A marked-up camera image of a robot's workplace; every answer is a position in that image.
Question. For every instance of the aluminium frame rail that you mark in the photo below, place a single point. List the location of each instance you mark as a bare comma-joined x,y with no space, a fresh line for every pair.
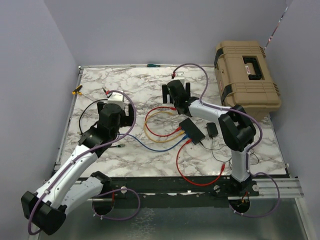
62,150

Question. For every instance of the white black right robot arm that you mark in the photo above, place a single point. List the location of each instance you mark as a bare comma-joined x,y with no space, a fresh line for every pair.
235,125

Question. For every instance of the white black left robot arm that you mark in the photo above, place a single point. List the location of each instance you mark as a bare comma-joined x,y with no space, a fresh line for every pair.
91,146

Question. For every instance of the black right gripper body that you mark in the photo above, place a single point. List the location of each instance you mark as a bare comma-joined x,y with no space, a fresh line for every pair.
175,103

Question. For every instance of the black network switch box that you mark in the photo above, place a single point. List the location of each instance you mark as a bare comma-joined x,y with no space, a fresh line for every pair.
192,131

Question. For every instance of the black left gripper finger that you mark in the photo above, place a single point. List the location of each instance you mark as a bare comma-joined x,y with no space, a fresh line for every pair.
129,119
100,107

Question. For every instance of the black power adapter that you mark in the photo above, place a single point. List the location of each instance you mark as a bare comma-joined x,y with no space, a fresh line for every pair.
212,129

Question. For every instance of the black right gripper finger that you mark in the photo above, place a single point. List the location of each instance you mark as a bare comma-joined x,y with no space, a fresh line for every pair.
188,88
166,98

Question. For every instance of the tan plastic tool case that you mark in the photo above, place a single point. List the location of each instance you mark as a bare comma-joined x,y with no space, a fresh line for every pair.
244,79

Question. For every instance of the green screwdriver at wall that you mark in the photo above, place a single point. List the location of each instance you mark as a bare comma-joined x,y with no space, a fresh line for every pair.
151,65

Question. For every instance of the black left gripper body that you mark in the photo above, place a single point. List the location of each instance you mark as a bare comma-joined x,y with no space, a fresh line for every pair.
114,133

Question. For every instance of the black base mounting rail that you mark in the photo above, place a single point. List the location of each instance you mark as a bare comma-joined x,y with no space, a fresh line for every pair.
158,192

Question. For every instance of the yellow black screwdriver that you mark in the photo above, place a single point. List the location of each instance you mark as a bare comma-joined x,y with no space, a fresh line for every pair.
77,91

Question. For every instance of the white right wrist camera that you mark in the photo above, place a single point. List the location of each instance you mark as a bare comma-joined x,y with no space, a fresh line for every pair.
179,75

